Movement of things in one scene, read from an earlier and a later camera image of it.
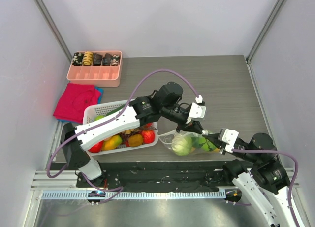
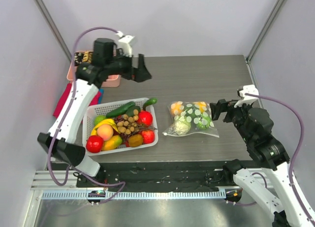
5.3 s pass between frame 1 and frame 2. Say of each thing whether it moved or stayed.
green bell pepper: moved
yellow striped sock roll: stayed
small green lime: stayed
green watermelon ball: moved
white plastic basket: stayed
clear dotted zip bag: moved
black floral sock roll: stayed
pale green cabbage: moved
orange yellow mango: stayed
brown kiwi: stayed
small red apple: stayed
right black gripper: moved
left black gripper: moved
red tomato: stayed
